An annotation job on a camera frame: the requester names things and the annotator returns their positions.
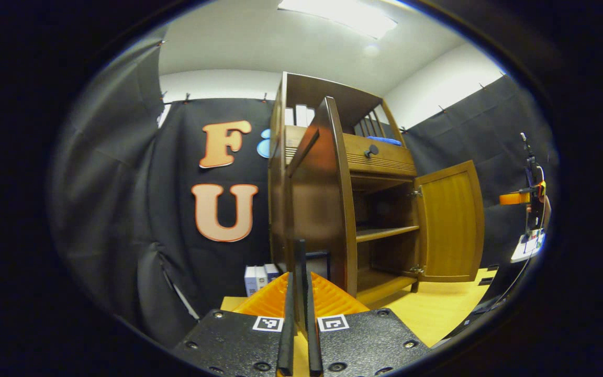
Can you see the silver door hinge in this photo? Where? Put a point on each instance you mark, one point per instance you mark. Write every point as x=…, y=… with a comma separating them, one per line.
x=416, y=192
x=417, y=270

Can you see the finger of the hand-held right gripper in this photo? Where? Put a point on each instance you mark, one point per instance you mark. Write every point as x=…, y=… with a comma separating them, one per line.
x=513, y=198

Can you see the black backdrop cloth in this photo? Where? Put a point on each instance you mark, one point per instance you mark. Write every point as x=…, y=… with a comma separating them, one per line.
x=123, y=199

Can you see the white binder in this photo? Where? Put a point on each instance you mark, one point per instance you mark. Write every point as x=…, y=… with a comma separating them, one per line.
x=301, y=115
x=310, y=116
x=289, y=116

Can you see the small white box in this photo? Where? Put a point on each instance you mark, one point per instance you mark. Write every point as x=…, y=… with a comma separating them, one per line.
x=271, y=272
x=250, y=281
x=261, y=277

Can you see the blue folded towel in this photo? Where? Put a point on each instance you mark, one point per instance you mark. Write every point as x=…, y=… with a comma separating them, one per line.
x=384, y=140

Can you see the wooden double-door shoe cabinet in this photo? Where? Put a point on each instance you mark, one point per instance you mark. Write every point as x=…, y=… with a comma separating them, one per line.
x=380, y=157

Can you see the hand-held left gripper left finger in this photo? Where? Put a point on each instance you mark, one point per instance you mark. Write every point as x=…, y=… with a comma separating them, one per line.
x=287, y=345

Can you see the wooden cabinet door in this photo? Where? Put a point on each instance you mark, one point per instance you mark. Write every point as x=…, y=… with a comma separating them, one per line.
x=450, y=220
x=322, y=209

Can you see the white flat object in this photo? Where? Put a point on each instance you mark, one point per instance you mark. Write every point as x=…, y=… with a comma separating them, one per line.
x=526, y=248

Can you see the black round drawer knob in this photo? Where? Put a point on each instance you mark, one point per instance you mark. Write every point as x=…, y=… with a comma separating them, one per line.
x=371, y=151

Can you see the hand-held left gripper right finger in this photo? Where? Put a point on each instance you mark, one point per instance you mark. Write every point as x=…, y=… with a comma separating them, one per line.
x=313, y=351

